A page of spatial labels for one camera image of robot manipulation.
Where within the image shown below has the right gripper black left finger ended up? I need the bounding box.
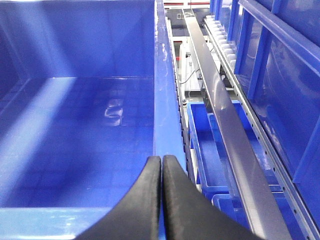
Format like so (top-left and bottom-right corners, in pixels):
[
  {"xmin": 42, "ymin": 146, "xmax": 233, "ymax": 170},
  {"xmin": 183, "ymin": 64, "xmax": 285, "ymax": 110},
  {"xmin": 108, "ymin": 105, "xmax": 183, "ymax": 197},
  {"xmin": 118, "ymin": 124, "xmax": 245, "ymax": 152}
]
[{"xmin": 76, "ymin": 156, "xmax": 161, "ymax": 240}]

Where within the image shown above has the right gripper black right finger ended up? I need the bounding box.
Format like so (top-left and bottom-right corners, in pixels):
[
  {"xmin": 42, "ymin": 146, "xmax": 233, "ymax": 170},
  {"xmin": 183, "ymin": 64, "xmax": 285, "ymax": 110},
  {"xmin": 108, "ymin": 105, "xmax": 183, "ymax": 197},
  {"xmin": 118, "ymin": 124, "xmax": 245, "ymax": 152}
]
[{"xmin": 162, "ymin": 155, "xmax": 259, "ymax": 240}]

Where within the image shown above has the blue bin lower level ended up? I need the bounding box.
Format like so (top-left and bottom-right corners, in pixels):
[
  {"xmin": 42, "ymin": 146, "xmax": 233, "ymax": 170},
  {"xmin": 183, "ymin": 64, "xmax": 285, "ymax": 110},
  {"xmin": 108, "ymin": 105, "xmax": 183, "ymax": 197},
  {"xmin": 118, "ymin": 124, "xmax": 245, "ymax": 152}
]
[{"xmin": 187, "ymin": 100, "xmax": 282, "ymax": 198}]

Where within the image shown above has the large blue target bin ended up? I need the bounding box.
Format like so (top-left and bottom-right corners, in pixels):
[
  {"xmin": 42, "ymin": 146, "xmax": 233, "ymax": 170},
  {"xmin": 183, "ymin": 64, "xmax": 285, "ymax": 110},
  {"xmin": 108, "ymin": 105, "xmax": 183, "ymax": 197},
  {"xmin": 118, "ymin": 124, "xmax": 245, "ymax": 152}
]
[{"xmin": 0, "ymin": 0, "xmax": 187, "ymax": 240}]

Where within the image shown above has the blue bin at right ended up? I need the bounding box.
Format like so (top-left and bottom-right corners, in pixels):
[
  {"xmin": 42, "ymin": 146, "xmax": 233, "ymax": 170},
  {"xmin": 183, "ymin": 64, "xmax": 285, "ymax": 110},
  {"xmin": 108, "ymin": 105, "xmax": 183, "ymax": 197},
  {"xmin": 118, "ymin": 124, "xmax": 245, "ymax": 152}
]
[{"xmin": 210, "ymin": 0, "xmax": 320, "ymax": 225}]

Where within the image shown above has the steel flow rack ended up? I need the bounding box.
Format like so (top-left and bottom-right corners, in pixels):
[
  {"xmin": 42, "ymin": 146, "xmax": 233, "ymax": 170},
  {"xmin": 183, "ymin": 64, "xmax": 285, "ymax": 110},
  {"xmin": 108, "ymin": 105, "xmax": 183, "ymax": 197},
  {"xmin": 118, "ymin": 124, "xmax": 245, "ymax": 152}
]
[{"xmin": 165, "ymin": 0, "xmax": 320, "ymax": 240}]

